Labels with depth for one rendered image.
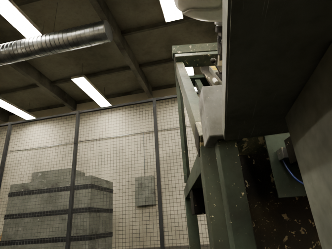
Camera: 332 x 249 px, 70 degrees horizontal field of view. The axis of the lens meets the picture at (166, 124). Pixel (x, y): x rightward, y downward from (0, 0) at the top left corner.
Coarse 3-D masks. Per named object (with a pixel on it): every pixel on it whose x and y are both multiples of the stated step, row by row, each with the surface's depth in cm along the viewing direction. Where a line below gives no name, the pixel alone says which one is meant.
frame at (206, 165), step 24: (192, 168) 131; (216, 168) 91; (264, 168) 114; (192, 192) 147; (216, 192) 88; (264, 192) 110; (192, 216) 205; (216, 216) 84; (264, 216) 106; (288, 216) 106; (312, 216) 106; (192, 240) 198; (216, 240) 82; (264, 240) 103; (288, 240) 102; (312, 240) 102
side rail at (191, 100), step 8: (176, 64) 195; (176, 72) 202; (184, 72) 172; (184, 80) 155; (184, 88) 142; (192, 88) 140; (184, 96) 145; (192, 96) 129; (192, 104) 119; (192, 112) 112; (192, 120) 113; (200, 120) 104; (192, 128) 115
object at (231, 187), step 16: (224, 144) 75; (224, 160) 73; (224, 176) 71; (240, 176) 71; (224, 192) 71; (240, 192) 69; (224, 208) 72; (240, 208) 67; (240, 224) 66; (240, 240) 64
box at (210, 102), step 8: (208, 88) 79; (216, 88) 79; (200, 96) 84; (208, 96) 78; (216, 96) 78; (200, 104) 85; (208, 104) 77; (216, 104) 77; (200, 112) 87; (208, 112) 76; (216, 112) 76; (208, 120) 75; (216, 120) 75; (208, 128) 74; (216, 128) 73; (208, 136) 74; (216, 136) 73; (208, 144) 80
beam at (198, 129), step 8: (200, 128) 97; (200, 136) 93; (200, 144) 94; (240, 144) 95; (248, 144) 95; (256, 144) 95; (264, 144) 95; (240, 152) 97; (248, 152) 97; (256, 152) 97; (264, 152) 97
